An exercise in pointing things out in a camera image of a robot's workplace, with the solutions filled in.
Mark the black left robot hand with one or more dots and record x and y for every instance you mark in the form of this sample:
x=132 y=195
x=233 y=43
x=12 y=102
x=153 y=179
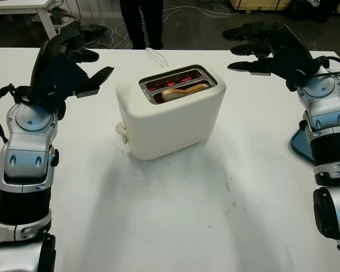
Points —
x=59 y=73

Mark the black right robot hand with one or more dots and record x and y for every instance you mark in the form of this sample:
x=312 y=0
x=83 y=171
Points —
x=292 y=56

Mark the browned toast slice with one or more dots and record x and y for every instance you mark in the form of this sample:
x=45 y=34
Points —
x=178 y=93

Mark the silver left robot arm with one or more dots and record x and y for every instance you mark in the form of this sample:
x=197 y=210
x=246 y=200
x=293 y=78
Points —
x=25 y=153

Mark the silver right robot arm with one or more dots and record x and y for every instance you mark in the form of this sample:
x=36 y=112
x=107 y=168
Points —
x=326 y=113

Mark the person in black trousers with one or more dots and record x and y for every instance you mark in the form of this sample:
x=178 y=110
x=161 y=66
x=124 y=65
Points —
x=141 y=22

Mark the cream white toaster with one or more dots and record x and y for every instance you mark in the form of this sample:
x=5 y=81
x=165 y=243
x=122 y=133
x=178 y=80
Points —
x=170 y=127

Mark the wooden crate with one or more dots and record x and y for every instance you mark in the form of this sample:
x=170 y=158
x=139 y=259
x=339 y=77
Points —
x=260 y=5

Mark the white desk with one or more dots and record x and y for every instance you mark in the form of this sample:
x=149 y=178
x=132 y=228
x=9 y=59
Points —
x=17 y=5

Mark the blue tray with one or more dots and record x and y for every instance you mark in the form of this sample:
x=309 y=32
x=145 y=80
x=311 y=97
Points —
x=300 y=144

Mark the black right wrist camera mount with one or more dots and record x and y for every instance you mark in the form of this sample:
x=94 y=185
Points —
x=320 y=63

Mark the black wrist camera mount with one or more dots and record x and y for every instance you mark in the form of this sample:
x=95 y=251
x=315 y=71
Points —
x=61 y=109
x=320 y=63

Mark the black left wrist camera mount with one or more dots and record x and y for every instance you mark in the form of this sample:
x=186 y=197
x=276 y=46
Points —
x=61 y=109

